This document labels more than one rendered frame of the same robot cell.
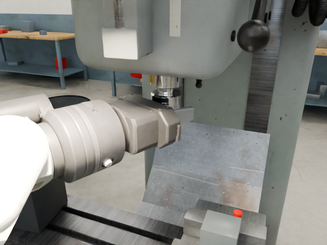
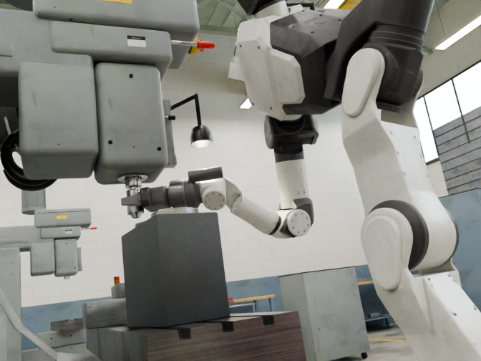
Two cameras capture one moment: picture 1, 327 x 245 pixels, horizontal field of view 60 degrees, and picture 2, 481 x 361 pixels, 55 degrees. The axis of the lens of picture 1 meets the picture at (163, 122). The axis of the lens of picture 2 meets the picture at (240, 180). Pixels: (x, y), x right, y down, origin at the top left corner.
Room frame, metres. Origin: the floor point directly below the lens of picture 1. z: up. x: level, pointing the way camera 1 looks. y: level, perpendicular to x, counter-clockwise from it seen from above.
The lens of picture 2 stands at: (1.10, 1.11, 0.94)
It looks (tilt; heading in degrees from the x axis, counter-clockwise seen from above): 14 degrees up; 225
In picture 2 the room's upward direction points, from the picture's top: 8 degrees counter-clockwise
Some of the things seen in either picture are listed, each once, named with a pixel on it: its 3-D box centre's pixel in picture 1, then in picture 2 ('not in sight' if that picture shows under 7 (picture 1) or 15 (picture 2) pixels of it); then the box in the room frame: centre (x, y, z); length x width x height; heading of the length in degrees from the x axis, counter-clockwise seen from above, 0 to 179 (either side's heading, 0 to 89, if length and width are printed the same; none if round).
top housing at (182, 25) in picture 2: not in sight; (115, 23); (0.43, -0.01, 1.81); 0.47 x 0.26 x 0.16; 158
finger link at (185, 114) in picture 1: (180, 118); not in sight; (0.39, -0.03, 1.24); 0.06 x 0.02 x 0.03; 133
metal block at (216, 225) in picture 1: (220, 236); not in sight; (0.37, -0.10, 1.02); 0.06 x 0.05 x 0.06; 69
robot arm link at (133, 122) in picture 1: (117, 130); (166, 198); (0.35, 0.06, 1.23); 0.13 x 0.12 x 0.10; 43
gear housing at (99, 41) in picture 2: not in sight; (109, 61); (0.45, -0.02, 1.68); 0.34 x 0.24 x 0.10; 158
